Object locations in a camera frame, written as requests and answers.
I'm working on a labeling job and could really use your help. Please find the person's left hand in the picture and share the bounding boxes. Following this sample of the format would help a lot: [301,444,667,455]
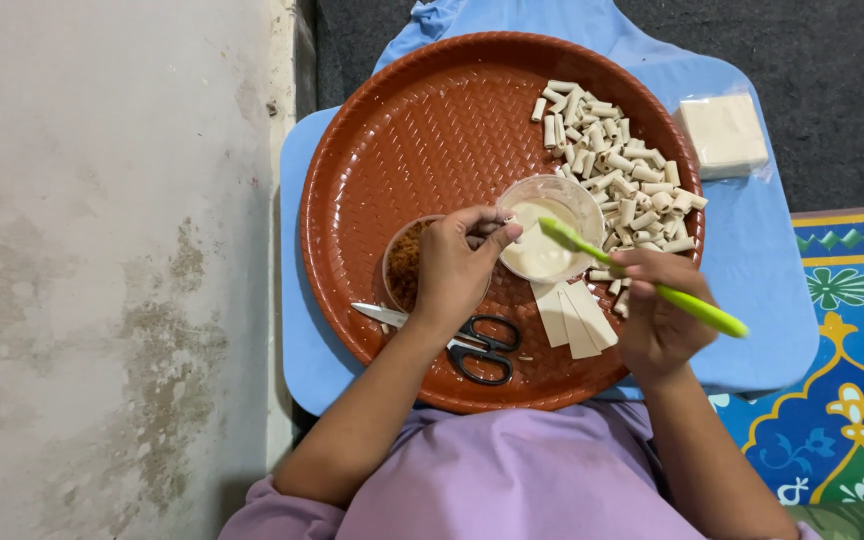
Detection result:
[411,205,525,335]

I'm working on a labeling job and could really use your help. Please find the person's right hand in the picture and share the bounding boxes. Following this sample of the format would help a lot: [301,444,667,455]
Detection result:
[608,249,720,384]

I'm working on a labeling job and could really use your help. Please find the green silicone brush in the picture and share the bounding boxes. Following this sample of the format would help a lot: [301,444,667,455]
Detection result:
[537,216,750,339]

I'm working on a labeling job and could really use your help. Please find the cut pastry strip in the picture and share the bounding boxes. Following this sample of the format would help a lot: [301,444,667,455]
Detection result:
[565,280,619,351]
[558,288,603,360]
[529,282,570,348]

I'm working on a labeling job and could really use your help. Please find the pile of rolled pastry pieces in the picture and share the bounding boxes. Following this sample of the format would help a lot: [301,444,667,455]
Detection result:
[529,78,709,320]

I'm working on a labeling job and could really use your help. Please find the blue plastic lap table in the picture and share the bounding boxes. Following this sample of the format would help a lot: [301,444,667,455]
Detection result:
[279,0,821,417]

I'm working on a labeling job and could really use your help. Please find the white paste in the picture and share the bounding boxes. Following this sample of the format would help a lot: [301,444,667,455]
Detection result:
[503,198,591,280]

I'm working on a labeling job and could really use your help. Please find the clear plastic cup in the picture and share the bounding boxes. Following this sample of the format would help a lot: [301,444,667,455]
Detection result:
[495,174,607,285]

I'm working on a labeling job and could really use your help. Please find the packet of white pastry sheets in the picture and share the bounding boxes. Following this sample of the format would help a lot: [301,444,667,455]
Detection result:
[672,91,772,183]

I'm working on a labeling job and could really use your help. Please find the blue patterned mat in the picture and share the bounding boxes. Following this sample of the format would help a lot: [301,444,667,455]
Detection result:
[709,204,864,511]

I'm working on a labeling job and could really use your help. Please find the brown crumbly filling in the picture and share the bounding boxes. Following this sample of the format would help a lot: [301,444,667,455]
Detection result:
[387,219,441,312]

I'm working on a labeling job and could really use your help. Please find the brown round woven-pattern tray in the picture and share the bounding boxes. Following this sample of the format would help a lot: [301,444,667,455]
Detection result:
[299,30,705,415]

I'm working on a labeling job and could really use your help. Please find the person's purple shirt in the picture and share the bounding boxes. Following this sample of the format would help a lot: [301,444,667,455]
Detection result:
[218,401,823,540]

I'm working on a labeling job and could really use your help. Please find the clear bowl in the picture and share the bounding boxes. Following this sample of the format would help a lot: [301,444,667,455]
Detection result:
[381,214,493,315]

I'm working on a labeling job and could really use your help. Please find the green fabric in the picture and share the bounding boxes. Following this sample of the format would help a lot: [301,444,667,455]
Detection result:
[788,497,864,540]

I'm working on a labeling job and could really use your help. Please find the black-handled scissors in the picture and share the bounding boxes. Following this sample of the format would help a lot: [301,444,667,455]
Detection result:
[350,302,522,387]

